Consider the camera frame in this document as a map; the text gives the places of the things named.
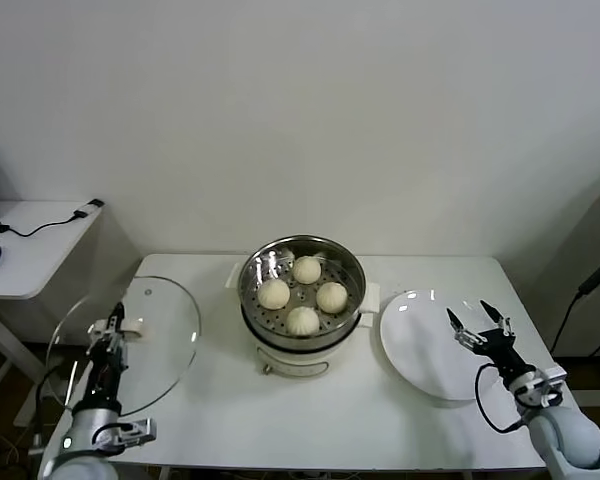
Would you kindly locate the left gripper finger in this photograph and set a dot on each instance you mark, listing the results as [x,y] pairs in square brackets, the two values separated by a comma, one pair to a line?
[117,325]
[101,342]

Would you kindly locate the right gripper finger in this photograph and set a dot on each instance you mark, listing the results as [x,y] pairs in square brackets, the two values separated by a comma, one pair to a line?
[500,325]
[460,327]

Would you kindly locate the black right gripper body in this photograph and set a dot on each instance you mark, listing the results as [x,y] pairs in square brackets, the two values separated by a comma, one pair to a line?
[502,355]

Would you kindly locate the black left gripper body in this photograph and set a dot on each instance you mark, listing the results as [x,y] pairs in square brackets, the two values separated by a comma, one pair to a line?
[107,372]

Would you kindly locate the round glass lid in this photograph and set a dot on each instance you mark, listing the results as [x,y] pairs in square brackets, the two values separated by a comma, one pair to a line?
[165,320]

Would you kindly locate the white steamed baozi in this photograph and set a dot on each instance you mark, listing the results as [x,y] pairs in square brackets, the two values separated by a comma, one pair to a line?
[331,297]
[274,294]
[307,270]
[302,321]

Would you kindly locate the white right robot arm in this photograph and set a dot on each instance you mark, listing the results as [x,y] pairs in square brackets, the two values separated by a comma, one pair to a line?
[565,435]

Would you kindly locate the stainless steel steamer basket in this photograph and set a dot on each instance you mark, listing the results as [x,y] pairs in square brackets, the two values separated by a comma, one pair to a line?
[260,320]

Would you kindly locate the white round plate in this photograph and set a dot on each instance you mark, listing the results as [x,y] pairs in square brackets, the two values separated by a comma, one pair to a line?
[420,345]

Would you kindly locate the white side table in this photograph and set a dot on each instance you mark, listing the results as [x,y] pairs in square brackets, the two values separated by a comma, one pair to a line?
[35,260]

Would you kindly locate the white electric cooker base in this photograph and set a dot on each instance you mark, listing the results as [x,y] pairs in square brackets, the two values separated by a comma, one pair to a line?
[295,362]

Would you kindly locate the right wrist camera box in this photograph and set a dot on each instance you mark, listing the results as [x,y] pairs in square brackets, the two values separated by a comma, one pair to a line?
[545,387]

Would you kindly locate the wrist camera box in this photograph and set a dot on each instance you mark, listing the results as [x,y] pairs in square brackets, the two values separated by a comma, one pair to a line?
[545,387]
[137,431]

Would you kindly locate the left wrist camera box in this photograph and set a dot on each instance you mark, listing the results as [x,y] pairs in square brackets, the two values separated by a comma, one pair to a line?
[137,431]

